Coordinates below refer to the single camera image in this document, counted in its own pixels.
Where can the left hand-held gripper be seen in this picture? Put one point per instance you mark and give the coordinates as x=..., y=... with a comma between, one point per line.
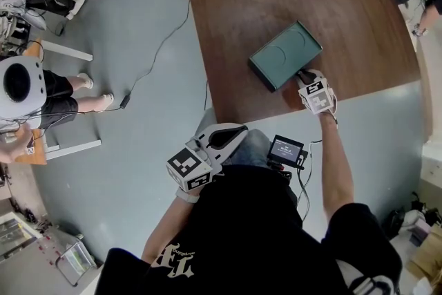
x=188, y=169

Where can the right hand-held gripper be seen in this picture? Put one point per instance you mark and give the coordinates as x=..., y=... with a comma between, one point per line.
x=317, y=98

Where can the teal rectangular tray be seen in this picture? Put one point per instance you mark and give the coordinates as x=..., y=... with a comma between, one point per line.
x=286, y=77

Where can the dark green box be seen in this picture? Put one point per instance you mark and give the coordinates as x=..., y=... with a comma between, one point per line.
x=279, y=48

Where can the person's right forearm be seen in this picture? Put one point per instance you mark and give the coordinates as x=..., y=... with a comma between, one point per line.
x=336, y=176

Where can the person's left forearm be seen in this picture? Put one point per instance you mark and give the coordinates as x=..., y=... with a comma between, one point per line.
x=165, y=228

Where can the person's grey trousers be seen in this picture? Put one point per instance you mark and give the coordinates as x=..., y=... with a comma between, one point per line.
x=250, y=148

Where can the small black monitor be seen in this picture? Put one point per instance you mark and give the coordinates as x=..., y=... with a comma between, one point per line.
x=285, y=150

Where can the white wristband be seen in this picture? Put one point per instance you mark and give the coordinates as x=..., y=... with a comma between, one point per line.
x=187, y=196

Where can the person's black printed t-shirt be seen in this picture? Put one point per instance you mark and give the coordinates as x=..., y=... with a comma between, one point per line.
x=248, y=235

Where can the black power adapter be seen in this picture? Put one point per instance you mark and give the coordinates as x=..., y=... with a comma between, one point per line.
x=125, y=102

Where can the white cabinet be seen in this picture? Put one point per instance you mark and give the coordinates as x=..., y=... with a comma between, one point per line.
x=431, y=166

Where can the pile of bags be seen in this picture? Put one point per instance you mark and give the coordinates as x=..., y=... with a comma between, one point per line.
x=411, y=221

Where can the clear plastic container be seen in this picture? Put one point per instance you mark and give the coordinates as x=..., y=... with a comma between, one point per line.
x=76, y=262

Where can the white round headset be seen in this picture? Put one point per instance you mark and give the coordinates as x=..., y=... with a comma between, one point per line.
x=20, y=90

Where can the cardboard box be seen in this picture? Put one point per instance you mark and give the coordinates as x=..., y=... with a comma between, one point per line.
x=426, y=255

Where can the light wooden desk white frame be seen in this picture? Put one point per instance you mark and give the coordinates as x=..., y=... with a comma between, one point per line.
x=69, y=145

